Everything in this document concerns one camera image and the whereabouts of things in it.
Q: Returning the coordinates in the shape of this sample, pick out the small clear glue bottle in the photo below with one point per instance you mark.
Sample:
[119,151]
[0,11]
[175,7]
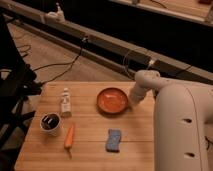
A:
[65,103]

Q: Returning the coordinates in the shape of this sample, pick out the long metal rail beam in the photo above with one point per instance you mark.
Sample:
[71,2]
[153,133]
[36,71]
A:
[181,48]

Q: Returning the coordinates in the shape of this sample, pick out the white cup with dark contents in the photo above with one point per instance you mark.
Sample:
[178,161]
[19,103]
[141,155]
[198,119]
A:
[50,124]

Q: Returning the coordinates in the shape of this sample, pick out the black tripod stand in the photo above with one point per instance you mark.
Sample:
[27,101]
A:
[17,82]

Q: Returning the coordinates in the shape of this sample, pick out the blue sponge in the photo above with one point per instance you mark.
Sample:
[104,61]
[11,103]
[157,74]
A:
[113,141]

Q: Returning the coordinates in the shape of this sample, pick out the white object on rail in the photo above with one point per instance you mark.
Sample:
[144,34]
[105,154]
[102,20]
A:
[58,15]

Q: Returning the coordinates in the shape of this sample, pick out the orange carrot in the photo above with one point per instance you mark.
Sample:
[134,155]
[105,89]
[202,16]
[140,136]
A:
[69,140]

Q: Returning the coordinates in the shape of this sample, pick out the orange ceramic bowl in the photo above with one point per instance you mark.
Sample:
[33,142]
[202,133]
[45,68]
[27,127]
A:
[112,100]

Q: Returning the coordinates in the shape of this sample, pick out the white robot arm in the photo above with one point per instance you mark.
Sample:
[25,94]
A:
[181,110]

